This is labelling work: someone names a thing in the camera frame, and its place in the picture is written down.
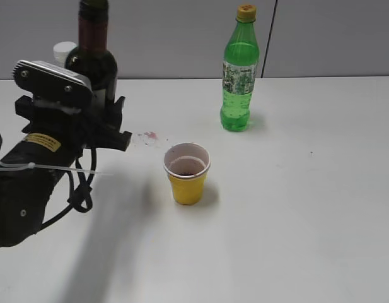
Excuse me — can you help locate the dark red wine bottle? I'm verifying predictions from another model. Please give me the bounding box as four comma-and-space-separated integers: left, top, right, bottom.
64, 0, 118, 109

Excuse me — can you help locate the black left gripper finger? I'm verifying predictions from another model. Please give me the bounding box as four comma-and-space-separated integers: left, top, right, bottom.
93, 96, 132, 150

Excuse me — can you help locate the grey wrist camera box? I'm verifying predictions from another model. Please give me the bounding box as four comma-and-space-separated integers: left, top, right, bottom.
12, 60, 93, 114

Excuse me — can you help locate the green soda bottle yellow cap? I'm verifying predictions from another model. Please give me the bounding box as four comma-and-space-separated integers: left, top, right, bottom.
220, 4, 260, 132

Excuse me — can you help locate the orange juice bottle white cap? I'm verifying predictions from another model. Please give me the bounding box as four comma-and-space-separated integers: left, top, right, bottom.
53, 41, 77, 66

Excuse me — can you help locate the yellow paper cup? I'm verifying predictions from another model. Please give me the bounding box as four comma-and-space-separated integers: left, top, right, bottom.
163, 143, 211, 205

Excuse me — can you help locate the white zip tie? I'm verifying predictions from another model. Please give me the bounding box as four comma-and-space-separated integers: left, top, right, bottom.
0, 161, 112, 175

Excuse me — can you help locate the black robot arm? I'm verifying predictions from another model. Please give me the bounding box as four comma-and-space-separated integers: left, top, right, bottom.
0, 96, 132, 248

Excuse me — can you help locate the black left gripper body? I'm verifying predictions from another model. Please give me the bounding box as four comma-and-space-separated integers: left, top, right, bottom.
14, 96, 109, 158

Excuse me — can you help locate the black cable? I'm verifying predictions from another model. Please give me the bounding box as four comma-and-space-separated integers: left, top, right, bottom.
0, 126, 99, 231

